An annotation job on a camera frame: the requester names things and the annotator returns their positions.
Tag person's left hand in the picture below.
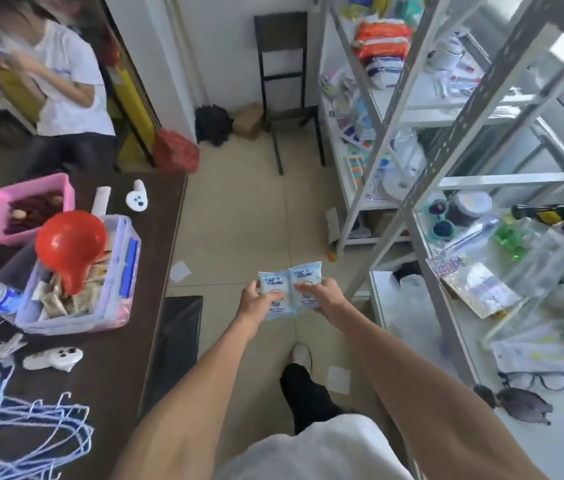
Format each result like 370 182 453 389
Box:
238 280 280 323

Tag person's right hand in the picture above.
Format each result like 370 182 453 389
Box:
294 278 348 315

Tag light blue wipes packet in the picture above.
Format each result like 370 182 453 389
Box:
257 271 294 322
289 262 324 312

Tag person's right forearm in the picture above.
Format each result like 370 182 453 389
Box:
319 299 552 480

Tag person's left forearm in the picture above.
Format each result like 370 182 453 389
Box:
111 309 266 480

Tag person's white shoe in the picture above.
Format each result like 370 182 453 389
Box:
291 343 313 369

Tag white plastic bag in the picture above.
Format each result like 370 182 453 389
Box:
392 273 431 316

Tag person's black trouser leg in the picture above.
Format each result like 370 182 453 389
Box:
280 363 344 436

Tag black stool seat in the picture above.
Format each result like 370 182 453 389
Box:
139 295 204 421

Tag grey metal shelf rack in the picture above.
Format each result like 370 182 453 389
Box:
318 0 564 480

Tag glittery card packet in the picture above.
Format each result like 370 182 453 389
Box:
426 255 467 280

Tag blue round sunglasses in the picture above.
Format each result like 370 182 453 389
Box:
427 198 458 241

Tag clear lilac storage box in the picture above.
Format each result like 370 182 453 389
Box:
14 214 143 336

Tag white handheld controller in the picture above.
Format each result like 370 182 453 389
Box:
125 179 149 213
22 347 84 372

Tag person's white shirt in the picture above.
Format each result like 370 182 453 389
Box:
213 414 416 480

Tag red plastic bag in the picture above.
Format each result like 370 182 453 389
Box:
153 127 201 174

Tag brown cardboard box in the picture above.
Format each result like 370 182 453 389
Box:
232 102 266 141

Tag black bag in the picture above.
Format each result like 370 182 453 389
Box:
195 104 236 147

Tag brown jar white lid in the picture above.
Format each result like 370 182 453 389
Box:
447 190 494 227

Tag pile of beige sachets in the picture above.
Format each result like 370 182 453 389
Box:
37 250 115 320

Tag white paper roll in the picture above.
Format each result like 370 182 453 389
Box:
90 185 113 217

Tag red plastic funnel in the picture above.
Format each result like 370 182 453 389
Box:
35 210 109 296

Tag green plastic beads bag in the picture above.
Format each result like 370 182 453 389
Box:
492 224 531 261

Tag pink plastic basket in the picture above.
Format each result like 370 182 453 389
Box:
0 173 77 246

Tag black metal chair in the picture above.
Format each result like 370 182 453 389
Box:
254 11 326 176

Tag dark folded sunglasses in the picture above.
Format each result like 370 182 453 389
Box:
472 384 554 427

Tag black yellow sunglasses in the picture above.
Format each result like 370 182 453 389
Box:
510 203 564 226

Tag stack of orange white packets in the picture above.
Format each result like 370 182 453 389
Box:
351 19 413 89

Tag black frame eyeglasses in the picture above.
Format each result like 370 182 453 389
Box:
497 370 564 393

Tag pile of blue wire hangers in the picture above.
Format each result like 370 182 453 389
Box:
0 364 96 480

